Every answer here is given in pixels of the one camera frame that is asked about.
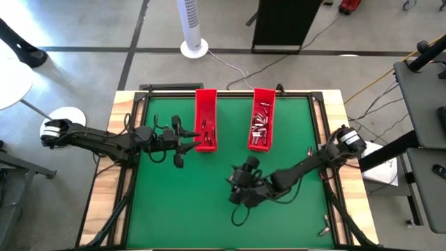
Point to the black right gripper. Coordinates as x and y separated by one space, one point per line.
251 184

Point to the black caster wheel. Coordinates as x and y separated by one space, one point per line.
409 4

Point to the white tower fan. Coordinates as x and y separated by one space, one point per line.
191 21

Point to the green table mat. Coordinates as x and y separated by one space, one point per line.
209 209

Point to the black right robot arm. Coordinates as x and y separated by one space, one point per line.
306 164

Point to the black knobbed pole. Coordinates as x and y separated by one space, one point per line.
426 54

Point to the grey metal cart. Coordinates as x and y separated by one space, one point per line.
14 195

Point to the black frame strut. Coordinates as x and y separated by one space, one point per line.
111 216
348 219

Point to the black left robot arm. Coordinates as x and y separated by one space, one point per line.
104 143

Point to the red connector plug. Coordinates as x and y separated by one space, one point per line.
323 175

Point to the black remote control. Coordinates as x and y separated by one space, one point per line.
439 171

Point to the black divider panel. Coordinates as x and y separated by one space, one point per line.
282 21

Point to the red black device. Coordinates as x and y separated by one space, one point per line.
349 6

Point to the black table clamp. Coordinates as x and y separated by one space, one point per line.
280 89

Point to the white paper sheet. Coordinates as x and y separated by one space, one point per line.
380 171

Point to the black flat device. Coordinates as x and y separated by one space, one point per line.
442 118

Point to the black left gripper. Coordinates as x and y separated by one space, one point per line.
170 139

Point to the white round pedestal table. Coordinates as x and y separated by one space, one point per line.
14 83

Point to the grey side table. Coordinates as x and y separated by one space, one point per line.
421 104

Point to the red plastic bin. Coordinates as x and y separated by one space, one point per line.
205 104
261 94

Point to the black table beam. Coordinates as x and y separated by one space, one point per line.
386 153

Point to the black chair leg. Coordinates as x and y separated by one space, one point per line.
21 49

